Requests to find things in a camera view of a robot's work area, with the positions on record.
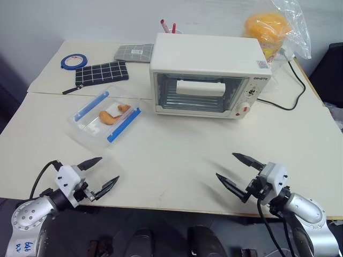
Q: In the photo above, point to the clear container with blue clips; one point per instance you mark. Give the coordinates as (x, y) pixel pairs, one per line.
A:
(88, 125)

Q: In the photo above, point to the red marker pen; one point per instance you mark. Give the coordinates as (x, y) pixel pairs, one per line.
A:
(173, 28)
(163, 26)

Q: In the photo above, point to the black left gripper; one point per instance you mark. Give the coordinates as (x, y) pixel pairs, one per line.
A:
(81, 191)

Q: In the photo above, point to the dark rounded shape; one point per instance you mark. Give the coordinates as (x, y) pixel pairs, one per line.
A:
(205, 243)
(141, 243)

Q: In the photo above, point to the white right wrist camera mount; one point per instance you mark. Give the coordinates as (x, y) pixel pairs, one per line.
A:
(276, 174)

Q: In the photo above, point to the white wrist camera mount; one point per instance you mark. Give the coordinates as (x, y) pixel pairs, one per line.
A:
(276, 174)
(67, 176)

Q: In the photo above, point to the black grid zipper pouch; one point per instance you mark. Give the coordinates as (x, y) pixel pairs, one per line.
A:
(101, 71)

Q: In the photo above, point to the large orange fried food piece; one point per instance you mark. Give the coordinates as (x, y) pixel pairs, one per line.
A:
(107, 117)

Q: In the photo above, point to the blue tape roll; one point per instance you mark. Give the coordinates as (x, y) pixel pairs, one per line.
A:
(65, 64)

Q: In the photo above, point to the white pen holder cup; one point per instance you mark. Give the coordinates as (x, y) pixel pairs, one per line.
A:
(179, 32)

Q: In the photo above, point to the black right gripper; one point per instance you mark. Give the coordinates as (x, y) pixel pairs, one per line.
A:
(258, 188)

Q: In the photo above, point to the orange item in plastic bag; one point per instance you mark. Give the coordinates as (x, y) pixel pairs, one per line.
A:
(300, 32)

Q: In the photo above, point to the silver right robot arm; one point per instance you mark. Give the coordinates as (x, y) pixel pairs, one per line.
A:
(308, 211)

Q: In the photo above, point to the black chair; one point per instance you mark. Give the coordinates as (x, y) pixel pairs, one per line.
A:
(331, 75)

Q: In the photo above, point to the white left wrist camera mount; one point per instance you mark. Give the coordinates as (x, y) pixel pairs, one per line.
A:
(67, 176)

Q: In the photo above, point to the white mini toaster oven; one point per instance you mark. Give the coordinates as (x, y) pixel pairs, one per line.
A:
(203, 53)

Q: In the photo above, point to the grey grid zipper pouch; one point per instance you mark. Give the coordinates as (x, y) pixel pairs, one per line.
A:
(134, 52)

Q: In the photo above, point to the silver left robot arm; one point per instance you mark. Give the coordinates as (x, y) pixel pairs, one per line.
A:
(29, 211)

